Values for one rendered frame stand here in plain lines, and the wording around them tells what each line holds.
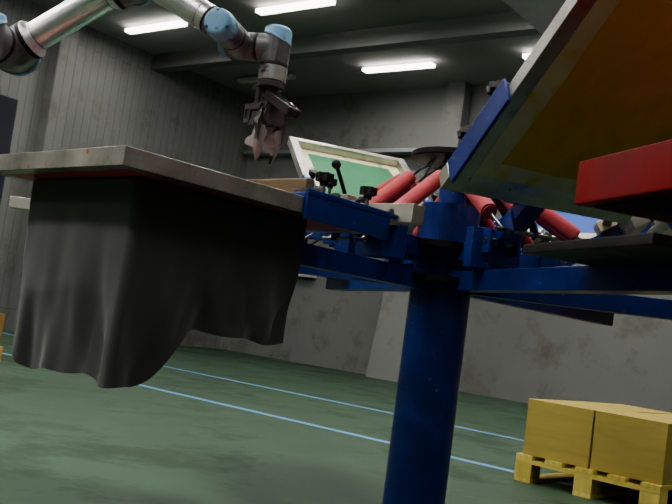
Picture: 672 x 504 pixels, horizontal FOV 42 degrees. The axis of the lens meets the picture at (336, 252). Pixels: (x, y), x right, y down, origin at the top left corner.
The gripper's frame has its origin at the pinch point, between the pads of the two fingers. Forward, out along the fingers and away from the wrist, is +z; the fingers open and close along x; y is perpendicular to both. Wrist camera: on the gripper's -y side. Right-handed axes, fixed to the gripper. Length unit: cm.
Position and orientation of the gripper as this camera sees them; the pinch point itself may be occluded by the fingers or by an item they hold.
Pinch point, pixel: (265, 157)
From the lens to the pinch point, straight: 229.3
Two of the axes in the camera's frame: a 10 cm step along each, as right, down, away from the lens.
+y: -7.5, -0.5, 6.6
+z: -1.4, 9.9, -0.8
